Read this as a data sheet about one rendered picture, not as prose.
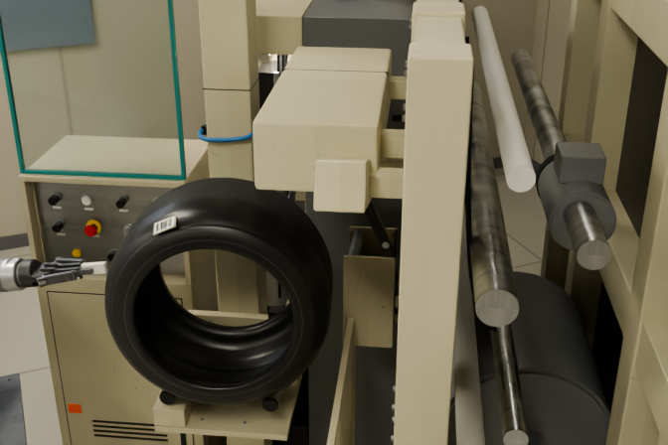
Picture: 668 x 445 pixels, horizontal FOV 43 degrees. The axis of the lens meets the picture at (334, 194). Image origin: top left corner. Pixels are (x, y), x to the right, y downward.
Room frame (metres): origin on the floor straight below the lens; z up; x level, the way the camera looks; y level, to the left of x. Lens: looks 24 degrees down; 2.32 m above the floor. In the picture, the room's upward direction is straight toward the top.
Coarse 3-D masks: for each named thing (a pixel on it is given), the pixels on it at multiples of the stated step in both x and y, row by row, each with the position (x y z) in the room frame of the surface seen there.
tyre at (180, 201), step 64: (192, 192) 1.95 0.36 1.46; (256, 192) 1.97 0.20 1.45; (128, 256) 1.81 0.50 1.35; (256, 256) 1.78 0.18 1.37; (320, 256) 1.90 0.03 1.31; (128, 320) 1.79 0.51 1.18; (192, 320) 2.06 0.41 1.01; (320, 320) 1.80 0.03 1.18; (192, 384) 1.78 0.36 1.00; (256, 384) 1.77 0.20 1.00
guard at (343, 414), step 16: (352, 320) 2.08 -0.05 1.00; (352, 352) 2.14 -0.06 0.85; (352, 368) 2.14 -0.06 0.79; (352, 384) 2.14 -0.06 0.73; (336, 400) 1.71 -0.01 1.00; (352, 400) 2.14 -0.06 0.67; (336, 416) 1.65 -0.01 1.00; (352, 416) 2.17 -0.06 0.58; (336, 432) 1.59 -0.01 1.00; (352, 432) 2.17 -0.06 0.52
